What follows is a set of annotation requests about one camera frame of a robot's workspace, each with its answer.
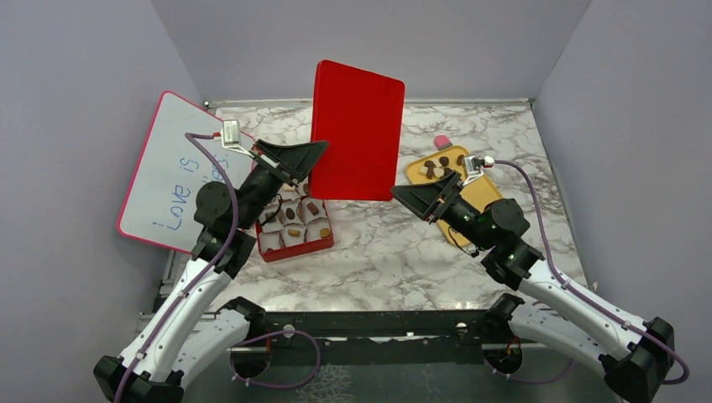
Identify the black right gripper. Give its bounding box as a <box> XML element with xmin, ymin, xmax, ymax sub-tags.
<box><xmin>392</xmin><ymin>169</ymin><xmax>494</xmax><ymax>250</ymax></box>

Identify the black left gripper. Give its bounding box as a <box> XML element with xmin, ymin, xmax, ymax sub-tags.
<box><xmin>237</xmin><ymin>139</ymin><xmax>329</xmax><ymax>230</ymax></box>

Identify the milk chocolate rectangle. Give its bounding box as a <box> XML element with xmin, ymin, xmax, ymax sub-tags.
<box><xmin>306</xmin><ymin>202</ymin><xmax>319</xmax><ymax>216</ymax></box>

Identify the red chocolate box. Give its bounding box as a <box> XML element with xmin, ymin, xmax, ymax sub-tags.
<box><xmin>255</xmin><ymin>181</ymin><xmax>334</xmax><ymax>263</ymax></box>

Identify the red box lid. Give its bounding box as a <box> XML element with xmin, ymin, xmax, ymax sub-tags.
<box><xmin>309</xmin><ymin>60</ymin><xmax>406</xmax><ymax>202</ymax></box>

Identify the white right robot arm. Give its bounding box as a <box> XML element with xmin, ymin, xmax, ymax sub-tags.
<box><xmin>391</xmin><ymin>173</ymin><xmax>675</xmax><ymax>402</ymax></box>

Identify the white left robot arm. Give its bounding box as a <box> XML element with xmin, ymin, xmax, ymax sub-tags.
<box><xmin>93</xmin><ymin>140</ymin><xmax>328</xmax><ymax>402</ymax></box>

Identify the yellow plastic tray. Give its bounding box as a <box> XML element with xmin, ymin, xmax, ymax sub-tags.
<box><xmin>405</xmin><ymin>145</ymin><xmax>502</xmax><ymax>236</ymax></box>

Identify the pink eraser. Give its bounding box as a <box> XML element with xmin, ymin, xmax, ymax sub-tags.
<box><xmin>433</xmin><ymin>135</ymin><xmax>452</xmax><ymax>150</ymax></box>

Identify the pink framed whiteboard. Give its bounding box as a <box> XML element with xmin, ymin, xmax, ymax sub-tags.
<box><xmin>116</xmin><ymin>92</ymin><xmax>223</xmax><ymax>253</ymax></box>

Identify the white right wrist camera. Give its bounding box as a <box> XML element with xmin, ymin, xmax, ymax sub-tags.
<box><xmin>463</xmin><ymin>155</ymin><xmax>495</xmax><ymax>187</ymax></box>

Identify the black metal base rail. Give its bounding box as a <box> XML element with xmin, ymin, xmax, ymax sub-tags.
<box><xmin>229</xmin><ymin>310</ymin><xmax>514</xmax><ymax>369</ymax></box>

